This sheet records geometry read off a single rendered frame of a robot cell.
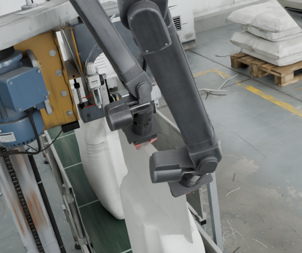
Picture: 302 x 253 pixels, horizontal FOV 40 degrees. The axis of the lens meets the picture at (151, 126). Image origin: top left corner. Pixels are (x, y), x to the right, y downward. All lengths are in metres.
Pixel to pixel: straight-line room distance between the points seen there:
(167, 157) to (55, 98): 0.65
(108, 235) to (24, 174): 0.55
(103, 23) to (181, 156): 0.37
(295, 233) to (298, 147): 0.88
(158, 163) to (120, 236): 1.10
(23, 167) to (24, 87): 0.50
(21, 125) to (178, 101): 0.62
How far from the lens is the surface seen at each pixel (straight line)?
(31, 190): 1.59
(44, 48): 1.35
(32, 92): 1.12
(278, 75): 4.04
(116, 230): 1.93
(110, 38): 1.01
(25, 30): 1.17
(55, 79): 1.38
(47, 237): 1.71
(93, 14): 1.00
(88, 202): 2.15
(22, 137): 1.21
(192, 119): 0.71
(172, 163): 0.83
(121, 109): 1.08
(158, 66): 0.60
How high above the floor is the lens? 1.60
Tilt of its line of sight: 27 degrees down
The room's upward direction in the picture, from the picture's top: 10 degrees counter-clockwise
